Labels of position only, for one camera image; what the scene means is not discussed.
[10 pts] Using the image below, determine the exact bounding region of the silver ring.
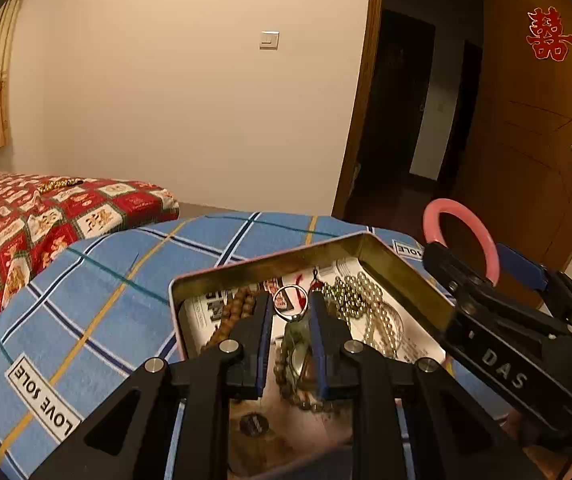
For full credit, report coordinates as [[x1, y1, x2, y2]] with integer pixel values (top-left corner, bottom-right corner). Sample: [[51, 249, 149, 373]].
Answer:
[[272, 285, 310, 322]]

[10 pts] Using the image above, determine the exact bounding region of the red cord pendant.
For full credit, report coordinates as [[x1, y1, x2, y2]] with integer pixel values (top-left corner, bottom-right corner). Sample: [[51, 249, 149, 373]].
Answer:
[[293, 267, 327, 311]]

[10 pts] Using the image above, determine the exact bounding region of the green jade pendant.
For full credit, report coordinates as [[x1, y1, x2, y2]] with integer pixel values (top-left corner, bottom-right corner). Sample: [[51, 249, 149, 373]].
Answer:
[[283, 320, 317, 376]]

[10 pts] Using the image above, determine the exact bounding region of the brown wooden door frame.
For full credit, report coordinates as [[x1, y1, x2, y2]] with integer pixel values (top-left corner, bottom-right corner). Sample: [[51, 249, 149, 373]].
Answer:
[[332, 0, 385, 221]]

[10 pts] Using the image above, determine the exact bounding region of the dark bead bracelet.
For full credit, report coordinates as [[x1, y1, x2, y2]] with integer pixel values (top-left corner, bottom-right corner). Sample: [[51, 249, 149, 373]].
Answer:
[[273, 340, 337, 413]]

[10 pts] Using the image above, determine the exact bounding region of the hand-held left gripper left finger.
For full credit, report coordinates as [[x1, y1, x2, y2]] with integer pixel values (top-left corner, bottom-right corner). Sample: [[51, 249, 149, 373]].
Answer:
[[30, 292, 274, 480]]

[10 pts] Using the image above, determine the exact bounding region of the metal tin box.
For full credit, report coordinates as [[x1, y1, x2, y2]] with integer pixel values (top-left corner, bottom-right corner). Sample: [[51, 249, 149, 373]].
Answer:
[[168, 232, 459, 476]]

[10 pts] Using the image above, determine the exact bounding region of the brown wooden door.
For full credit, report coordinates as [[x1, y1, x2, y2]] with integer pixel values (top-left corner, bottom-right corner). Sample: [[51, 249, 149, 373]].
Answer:
[[453, 0, 572, 281]]

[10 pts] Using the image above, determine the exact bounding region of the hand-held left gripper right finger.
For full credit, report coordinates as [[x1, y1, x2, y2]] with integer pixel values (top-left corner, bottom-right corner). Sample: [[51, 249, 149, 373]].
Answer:
[[308, 292, 542, 480]]

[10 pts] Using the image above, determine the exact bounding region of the pale bead necklace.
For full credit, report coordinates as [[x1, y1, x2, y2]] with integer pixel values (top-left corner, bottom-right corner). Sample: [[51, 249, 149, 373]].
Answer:
[[323, 271, 399, 361]]

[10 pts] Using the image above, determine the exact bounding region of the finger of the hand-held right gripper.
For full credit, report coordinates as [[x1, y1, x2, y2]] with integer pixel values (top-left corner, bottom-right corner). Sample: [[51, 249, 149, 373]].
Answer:
[[496, 243, 572, 319], [422, 242, 572, 344]]

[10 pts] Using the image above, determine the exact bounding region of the red paper door decoration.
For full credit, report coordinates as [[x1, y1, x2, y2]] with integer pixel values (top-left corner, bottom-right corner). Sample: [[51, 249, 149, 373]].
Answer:
[[526, 8, 572, 61]]

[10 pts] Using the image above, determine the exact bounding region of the brown wooden bead bracelet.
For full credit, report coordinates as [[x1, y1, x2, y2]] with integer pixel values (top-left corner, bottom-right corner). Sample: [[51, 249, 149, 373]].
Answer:
[[201, 285, 259, 356]]

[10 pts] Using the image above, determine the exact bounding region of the pink bangle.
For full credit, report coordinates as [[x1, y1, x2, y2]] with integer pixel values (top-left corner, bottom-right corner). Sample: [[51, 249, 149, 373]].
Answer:
[[423, 198, 500, 286]]

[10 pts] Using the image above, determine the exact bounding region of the red patterned bedspread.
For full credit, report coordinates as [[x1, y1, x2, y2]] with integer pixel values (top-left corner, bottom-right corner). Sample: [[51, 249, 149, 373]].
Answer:
[[0, 172, 181, 341]]

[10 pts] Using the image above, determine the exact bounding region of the blue plaid blanket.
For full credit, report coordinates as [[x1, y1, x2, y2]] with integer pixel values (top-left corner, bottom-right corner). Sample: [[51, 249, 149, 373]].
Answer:
[[0, 212, 512, 480]]

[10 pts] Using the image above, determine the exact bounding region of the gold bead bracelet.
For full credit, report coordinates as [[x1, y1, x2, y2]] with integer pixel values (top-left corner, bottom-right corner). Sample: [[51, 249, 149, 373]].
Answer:
[[37, 177, 84, 193]]

